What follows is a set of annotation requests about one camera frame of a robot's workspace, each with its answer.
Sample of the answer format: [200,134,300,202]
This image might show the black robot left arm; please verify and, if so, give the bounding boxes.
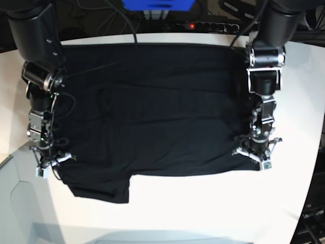
[232,1,324,170]

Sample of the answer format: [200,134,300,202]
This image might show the black T-shirt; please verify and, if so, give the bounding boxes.
[53,44,259,203]

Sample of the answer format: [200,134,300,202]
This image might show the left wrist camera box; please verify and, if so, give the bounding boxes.
[259,160,272,171]

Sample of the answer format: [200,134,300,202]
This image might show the black equipment case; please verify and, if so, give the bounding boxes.
[291,167,325,244]

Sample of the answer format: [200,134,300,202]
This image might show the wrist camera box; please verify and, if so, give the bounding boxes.
[259,160,272,171]
[36,167,49,179]

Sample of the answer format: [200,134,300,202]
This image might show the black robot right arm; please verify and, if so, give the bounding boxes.
[1,1,72,178]

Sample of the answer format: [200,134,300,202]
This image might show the black power strip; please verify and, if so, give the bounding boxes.
[171,22,240,35]

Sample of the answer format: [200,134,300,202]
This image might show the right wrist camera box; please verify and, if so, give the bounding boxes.
[36,167,49,179]

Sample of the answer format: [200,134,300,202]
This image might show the blue plastic box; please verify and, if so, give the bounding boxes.
[122,0,195,11]

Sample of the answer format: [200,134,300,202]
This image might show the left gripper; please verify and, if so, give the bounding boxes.
[232,136,282,164]

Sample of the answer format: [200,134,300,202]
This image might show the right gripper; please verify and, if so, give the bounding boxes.
[29,145,77,180]

